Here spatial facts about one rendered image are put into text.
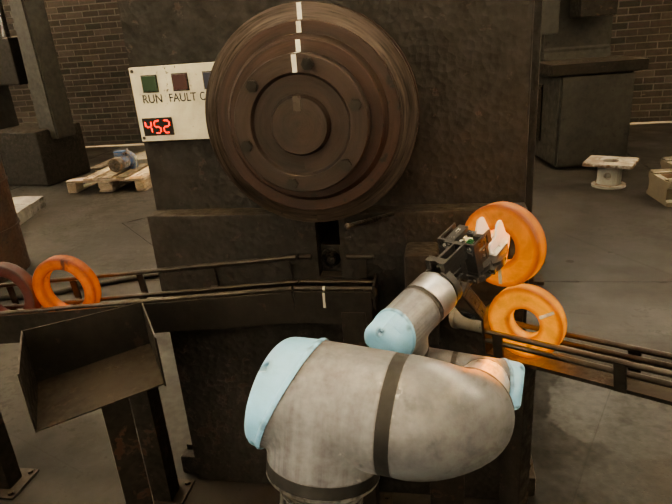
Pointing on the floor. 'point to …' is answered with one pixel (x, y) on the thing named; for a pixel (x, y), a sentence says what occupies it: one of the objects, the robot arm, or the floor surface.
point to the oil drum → (10, 227)
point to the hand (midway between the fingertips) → (502, 234)
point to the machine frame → (524, 63)
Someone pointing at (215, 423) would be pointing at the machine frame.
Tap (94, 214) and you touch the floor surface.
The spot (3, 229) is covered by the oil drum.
